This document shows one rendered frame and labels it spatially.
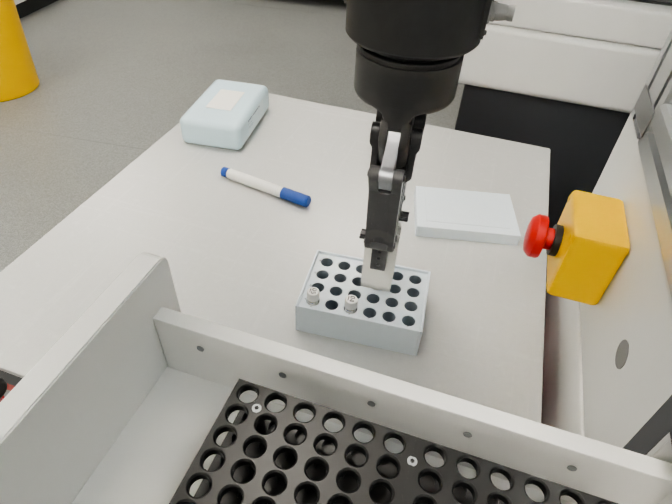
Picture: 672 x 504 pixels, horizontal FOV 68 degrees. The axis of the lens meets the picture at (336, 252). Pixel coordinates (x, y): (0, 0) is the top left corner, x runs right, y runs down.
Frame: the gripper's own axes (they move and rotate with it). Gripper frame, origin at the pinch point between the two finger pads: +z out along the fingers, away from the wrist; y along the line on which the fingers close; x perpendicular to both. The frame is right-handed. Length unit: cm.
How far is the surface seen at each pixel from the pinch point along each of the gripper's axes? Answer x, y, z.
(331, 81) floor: 55, 221, 84
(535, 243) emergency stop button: -13.3, 0.4, -4.4
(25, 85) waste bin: 193, 158, 79
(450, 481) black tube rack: -7.0, -23.2, -6.3
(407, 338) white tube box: -4.0, -5.2, 5.2
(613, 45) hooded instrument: -27, 49, -6
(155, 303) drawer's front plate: 13.8, -16.0, -6.4
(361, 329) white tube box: 0.5, -5.1, 5.4
